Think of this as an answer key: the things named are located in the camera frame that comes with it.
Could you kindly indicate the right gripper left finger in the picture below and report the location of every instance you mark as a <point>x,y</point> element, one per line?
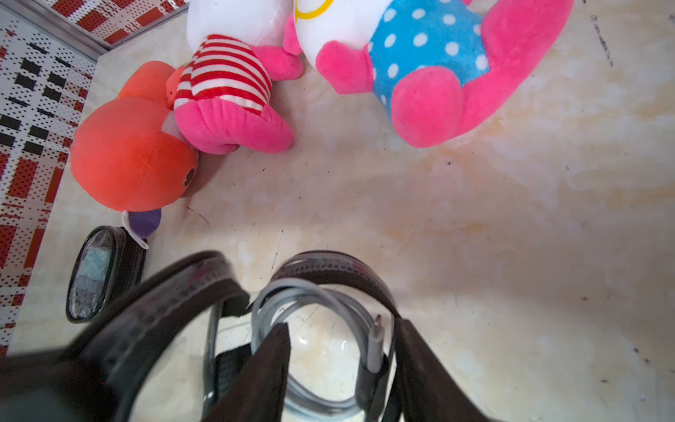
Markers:
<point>247,384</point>

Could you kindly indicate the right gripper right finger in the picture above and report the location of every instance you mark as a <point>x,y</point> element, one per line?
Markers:
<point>422,389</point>

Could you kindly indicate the teal charger top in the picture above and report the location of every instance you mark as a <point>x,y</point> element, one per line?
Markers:
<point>94,264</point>

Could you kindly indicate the orange plush toy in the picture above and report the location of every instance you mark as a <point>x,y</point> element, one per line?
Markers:
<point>129,154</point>

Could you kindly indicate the pink striped plush doll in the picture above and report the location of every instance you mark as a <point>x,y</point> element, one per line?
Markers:
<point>222,98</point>

